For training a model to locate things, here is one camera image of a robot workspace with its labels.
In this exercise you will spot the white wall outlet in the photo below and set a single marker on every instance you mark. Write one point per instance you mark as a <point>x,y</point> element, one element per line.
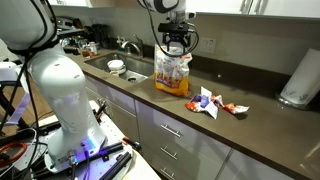
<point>207,45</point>

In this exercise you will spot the soap dispenser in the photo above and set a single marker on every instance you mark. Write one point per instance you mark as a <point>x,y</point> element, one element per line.
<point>119,42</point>

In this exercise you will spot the grey under-sink cabinet door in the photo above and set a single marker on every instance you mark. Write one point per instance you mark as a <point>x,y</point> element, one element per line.
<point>113,103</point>

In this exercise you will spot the small red sachet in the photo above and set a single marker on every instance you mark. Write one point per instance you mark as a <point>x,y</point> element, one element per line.
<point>236,108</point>

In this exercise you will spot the black orange tool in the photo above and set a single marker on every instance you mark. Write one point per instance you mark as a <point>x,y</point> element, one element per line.
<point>132,143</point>

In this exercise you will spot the white upper wall cabinet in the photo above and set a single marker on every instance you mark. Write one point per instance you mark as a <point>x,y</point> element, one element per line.
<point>260,8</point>

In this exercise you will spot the grey drawer front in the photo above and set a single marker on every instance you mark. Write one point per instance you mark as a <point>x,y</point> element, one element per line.
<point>186,133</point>

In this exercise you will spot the black coffee maker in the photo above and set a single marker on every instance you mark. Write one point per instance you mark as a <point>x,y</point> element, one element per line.
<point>100,35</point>

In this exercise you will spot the black aluminium bar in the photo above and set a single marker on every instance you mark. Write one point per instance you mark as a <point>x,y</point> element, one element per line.
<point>116,166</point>
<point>106,150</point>

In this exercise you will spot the chrome sink faucet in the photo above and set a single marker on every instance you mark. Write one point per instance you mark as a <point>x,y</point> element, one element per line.
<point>132,46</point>

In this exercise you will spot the white bowl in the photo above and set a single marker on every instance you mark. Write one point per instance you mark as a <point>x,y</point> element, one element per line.
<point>116,64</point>

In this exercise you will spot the clear glass jar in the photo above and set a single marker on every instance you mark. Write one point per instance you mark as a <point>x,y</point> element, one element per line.
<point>92,48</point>

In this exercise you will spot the amber glass jar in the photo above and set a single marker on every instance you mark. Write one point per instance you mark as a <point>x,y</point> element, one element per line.
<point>85,52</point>

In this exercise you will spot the stainless steel sink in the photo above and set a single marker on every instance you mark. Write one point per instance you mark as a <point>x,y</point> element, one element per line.
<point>133,68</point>

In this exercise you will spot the orange white snack pack bag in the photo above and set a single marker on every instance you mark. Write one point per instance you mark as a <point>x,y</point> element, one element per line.
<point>171,73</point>

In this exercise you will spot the white paper towel roll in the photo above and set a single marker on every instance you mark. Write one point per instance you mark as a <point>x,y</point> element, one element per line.
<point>301,81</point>

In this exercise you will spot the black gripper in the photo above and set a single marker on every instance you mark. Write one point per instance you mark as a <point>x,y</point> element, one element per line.
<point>177,37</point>

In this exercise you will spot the white corner wall cabinet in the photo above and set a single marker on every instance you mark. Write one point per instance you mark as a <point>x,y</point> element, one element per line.
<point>80,2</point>

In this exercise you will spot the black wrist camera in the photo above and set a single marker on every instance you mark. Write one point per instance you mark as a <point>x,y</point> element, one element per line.
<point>176,27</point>

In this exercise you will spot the robot mounting table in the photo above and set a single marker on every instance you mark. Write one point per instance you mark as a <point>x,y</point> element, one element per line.
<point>140,166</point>

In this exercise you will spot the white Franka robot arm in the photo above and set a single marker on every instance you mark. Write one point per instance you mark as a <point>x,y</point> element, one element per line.
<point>63,86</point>

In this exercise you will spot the crumpled white blue red sachet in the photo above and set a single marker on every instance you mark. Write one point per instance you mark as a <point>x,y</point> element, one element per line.
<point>203,103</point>

